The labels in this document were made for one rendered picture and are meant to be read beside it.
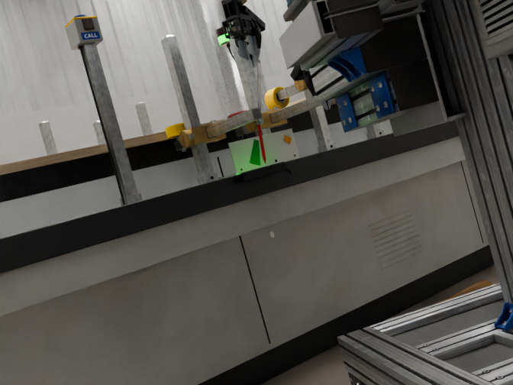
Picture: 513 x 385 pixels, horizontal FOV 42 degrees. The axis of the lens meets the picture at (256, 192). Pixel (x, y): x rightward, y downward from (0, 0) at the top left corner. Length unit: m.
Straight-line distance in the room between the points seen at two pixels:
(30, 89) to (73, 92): 0.61
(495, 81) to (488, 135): 0.12
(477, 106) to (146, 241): 0.96
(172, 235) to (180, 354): 0.42
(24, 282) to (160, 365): 0.57
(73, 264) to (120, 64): 8.93
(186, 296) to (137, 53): 8.83
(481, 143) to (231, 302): 1.12
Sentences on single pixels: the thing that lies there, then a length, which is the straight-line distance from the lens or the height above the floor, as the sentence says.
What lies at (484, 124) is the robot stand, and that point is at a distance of 1.43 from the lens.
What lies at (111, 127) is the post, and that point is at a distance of 1.90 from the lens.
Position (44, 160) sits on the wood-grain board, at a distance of 2.03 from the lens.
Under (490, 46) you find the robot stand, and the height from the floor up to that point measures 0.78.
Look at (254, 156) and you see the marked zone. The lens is 2.11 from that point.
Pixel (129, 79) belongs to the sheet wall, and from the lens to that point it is 10.63.
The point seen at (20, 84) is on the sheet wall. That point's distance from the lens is 9.84.
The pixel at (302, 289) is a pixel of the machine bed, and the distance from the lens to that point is 2.45.
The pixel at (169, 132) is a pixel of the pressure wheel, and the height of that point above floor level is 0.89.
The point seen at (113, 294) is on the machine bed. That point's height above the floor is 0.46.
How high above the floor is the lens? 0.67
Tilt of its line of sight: 1 degrees down
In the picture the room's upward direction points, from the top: 16 degrees counter-clockwise
